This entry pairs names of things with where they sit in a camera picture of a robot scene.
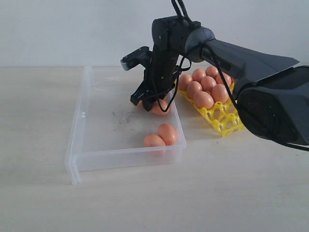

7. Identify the yellow plastic egg tray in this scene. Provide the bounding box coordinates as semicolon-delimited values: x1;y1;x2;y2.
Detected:
178;89;244;136

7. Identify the brown egg frontmost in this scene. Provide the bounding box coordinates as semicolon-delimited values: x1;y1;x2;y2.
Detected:
143;134;165;157

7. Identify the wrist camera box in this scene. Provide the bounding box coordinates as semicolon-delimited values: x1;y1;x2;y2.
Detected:
120;46;152;71

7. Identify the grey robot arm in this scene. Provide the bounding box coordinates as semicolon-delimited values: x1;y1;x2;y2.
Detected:
121;16;309;145

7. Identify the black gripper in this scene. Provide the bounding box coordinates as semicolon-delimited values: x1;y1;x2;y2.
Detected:
130;47;184;112

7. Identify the clear plastic bin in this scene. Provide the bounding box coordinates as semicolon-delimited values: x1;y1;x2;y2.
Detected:
65;66;186;185

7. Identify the black cable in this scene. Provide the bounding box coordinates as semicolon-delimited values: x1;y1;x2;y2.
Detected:
147;0;309;152

